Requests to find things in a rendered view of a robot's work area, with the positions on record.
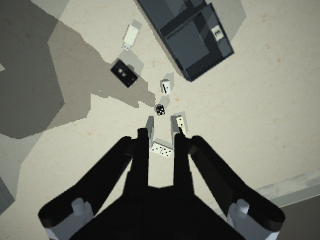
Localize black die with white pips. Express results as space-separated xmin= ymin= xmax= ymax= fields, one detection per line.
xmin=156 ymin=105 xmax=165 ymax=116

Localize white usb stick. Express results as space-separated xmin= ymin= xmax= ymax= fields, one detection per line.
xmin=123 ymin=25 xmax=139 ymax=51

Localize white domino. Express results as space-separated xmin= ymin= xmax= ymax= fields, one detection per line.
xmin=151 ymin=141 xmax=173 ymax=158
xmin=176 ymin=116 xmax=186 ymax=136

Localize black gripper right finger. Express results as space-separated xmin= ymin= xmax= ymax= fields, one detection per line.
xmin=171 ymin=116 xmax=286 ymax=240

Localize dark grey rack of bins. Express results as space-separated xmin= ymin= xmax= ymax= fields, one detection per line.
xmin=137 ymin=0 xmax=235 ymax=82

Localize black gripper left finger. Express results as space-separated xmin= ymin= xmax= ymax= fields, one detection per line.
xmin=38 ymin=116 xmax=154 ymax=240

